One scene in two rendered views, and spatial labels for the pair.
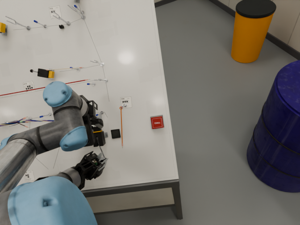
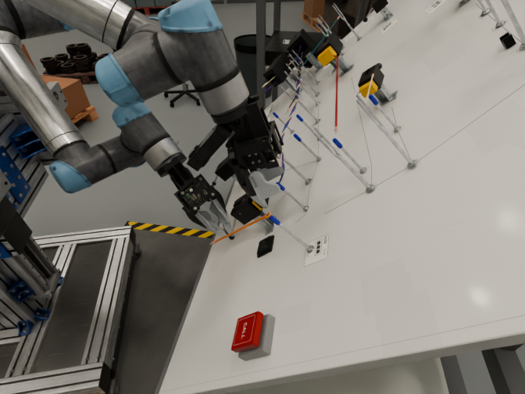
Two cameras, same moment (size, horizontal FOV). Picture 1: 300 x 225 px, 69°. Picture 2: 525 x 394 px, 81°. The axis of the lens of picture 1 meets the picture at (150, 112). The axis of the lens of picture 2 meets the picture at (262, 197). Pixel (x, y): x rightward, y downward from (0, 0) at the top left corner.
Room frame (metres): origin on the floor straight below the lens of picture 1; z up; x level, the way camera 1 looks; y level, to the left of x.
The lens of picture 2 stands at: (0.61, -0.23, 1.55)
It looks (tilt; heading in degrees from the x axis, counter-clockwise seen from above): 42 degrees down; 93
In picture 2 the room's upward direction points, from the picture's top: straight up
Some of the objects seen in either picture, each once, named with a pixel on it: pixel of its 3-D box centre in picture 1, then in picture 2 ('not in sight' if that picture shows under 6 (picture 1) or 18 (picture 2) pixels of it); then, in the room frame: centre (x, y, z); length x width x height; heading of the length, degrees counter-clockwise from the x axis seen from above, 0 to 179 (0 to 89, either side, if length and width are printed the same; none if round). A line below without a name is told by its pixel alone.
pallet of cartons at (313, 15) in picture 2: not in sight; (333, 12); (1.65, 6.72, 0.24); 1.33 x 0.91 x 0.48; 102
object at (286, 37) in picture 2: not in sight; (301, 48); (0.72, 1.37, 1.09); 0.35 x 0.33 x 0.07; 84
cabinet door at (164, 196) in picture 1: (125, 197); not in sight; (0.47, 0.25, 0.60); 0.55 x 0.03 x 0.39; 84
